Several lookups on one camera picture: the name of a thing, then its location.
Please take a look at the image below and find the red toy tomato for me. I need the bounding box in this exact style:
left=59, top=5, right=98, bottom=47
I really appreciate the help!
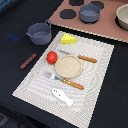
left=46, top=51, right=58, bottom=64

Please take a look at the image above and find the yellow toy cheese wedge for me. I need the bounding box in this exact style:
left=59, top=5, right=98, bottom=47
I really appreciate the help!
left=61, top=34, right=77, bottom=44

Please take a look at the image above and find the round wooden plate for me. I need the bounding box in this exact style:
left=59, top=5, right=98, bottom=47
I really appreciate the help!
left=55, top=55, right=82, bottom=78

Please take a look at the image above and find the woven grey placemat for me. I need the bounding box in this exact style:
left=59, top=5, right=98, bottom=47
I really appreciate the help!
left=13, top=31, right=114, bottom=128

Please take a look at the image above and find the grey pot on table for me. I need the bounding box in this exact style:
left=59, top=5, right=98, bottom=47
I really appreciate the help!
left=26, top=19, right=52, bottom=45

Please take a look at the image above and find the brown toy stove board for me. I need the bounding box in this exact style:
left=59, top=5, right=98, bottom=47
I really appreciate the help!
left=50, top=0, right=128, bottom=43

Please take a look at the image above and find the grey pot on stove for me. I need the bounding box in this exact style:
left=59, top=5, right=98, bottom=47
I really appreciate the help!
left=79, top=4, right=101, bottom=23

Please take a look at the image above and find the black stove burner back-left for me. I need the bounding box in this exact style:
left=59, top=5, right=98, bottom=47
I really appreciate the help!
left=69, top=0, right=84, bottom=6

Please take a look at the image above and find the black stove burner back-right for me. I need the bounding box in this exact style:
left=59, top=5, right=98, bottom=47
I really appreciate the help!
left=90, top=1, right=104, bottom=9

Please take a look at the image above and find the beige bowl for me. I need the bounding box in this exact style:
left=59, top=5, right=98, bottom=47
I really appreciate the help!
left=116, top=4, right=128, bottom=30

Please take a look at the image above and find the toy knife wooden handle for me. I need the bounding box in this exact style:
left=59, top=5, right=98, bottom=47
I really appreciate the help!
left=58, top=49, right=97, bottom=63

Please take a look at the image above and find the toy fork wooden handle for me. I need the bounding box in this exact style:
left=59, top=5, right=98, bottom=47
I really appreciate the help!
left=44, top=72, right=84, bottom=90

